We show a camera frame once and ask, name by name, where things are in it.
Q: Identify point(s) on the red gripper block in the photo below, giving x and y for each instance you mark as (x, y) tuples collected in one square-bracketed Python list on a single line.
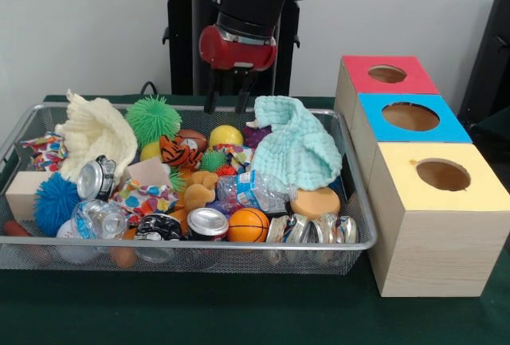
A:
[(235, 54)]

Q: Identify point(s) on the small tiger plush toy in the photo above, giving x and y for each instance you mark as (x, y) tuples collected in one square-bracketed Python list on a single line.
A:
[(179, 154)]

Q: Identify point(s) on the crushed clear bottle blue label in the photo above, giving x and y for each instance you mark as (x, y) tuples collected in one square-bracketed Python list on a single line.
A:
[(243, 191)]

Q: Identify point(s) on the wooden box with three holes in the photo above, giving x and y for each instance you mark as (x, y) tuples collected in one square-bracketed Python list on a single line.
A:
[(430, 249)]

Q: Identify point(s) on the green spiky rubber ball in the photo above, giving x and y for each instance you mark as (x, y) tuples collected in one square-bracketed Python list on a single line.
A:
[(153, 120)]

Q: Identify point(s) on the mint green knitted cloth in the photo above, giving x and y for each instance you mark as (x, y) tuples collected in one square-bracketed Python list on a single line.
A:
[(295, 150)]

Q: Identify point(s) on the cream knitted cloth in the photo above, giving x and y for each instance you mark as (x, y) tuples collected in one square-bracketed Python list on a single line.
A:
[(99, 134)]

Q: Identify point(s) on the small orange basketball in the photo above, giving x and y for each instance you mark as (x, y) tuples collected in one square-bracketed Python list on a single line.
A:
[(249, 225)]

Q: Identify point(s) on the round orange sponge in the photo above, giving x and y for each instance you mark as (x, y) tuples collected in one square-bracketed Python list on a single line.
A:
[(315, 201)]

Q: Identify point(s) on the crushed flattened drink can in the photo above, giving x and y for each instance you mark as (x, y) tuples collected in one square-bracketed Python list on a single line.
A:
[(315, 228)]

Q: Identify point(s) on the blue spiky rubber ball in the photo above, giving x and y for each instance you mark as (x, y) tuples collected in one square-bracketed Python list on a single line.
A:
[(56, 201)]

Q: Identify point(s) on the dark green table cloth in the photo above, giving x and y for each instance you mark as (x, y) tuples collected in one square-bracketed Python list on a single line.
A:
[(239, 313), (494, 138)]

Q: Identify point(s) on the plain wooden block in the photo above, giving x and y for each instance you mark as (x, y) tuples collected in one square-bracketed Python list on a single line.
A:
[(24, 197)]

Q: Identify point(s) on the black floor stand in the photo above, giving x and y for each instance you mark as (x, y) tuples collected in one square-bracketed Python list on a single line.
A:
[(490, 62)]

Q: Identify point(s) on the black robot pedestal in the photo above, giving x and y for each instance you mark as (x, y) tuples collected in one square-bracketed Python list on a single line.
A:
[(183, 42)]

